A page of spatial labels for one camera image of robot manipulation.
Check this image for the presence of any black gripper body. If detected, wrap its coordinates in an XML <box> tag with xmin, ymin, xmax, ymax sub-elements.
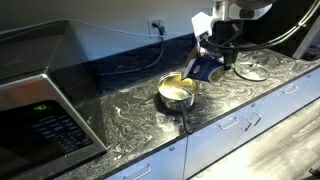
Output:
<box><xmin>213</xmin><ymin>20</ymin><xmax>244</xmax><ymax>51</ymax></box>

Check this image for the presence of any blue Barilla orzo box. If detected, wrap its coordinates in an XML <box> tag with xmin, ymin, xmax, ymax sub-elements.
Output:
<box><xmin>181</xmin><ymin>44</ymin><xmax>226</xmax><ymax>84</ymax></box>

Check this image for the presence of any glass pot lid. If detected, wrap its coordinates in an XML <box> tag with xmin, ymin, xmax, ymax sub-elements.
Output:
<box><xmin>234</xmin><ymin>61</ymin><xmax>270</xmax><ymax>82</ymax></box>

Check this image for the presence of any yellow orzo pasta pile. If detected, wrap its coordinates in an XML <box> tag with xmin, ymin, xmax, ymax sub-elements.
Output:
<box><xmin>159</xmin><ymin>77</ymin><xmax>198</xmax><ymax>101</ymax></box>

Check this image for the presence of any white slanted stand leg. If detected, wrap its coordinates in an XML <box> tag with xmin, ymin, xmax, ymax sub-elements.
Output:
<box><xmin>292</xmin><ymin>13</ymin><xmax>320</xmax><ymax>60</ymax></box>

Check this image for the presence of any blue base cabinet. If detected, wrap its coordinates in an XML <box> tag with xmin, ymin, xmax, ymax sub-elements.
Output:
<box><xmin>104</xmin><ymin>64</ymin><xmax>320</xmax><ymax>180</ymax></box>

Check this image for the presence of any black stand base block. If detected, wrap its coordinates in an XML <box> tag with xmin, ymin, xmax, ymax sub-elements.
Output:
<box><xmin>302</xmin><ymin>44</ymin><xmax>320</xmax><ymax>61</ymax></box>

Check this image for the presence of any black floor object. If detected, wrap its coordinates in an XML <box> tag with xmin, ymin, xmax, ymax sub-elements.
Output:
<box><xmin>308</xmin><ymin>166</ymin><xmax>320</xmax><ymax>178</ymax></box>

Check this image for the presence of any stainless steel microwave oven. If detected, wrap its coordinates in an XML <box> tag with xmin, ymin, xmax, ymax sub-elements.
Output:
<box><xmin>0</xmin><ymin>19</ymin><xmax>108</xmax><ymax>180</ymax></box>

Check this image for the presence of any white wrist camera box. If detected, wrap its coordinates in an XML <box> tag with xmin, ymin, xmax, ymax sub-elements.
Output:
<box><xmin>190</xmin><ymin>11</ymin><xmax>215</xmax><ymax>43</ymax></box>

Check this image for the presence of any silver cabinet handle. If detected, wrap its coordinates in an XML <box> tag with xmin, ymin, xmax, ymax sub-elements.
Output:
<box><xmin>282</xmin><ymin>84</ymin><xmax>300</xmax><ymax>96</ymax></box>
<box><xmin>240</xmin><ymin>118</ymin><xmax>253</xmax><ymax>132</ymax></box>
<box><xmin>250</xmin><ymin>112</ymin><xmax>263</xmax><ymax>127</ymax></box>
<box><xmin>218</xmin><ymin>116</ymin><xmax>240</xmax><ymax>131</ymax></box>
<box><xmin>123</xmin><ymin>163</ymin><xmax>152</xmax><ymax>180</ymax></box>

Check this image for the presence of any steel saucepan with black handle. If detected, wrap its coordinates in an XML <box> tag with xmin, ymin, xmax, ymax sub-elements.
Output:
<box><xmin>156</xmin><ymin>71</ymin><xmax>200</xmax><ymax>135</ymax></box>

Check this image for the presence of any white wall outlet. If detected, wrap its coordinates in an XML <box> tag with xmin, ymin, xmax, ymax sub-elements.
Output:
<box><xmin>147</xmin><ymin>17</ymin><xmax>167</xmax><ymax>37</ymax></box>

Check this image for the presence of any white power cable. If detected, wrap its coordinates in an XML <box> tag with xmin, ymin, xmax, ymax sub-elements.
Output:
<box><xmin>0</xmin><ymin>18</ymin><xmax>164</xmax><ymax>38</ymax></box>

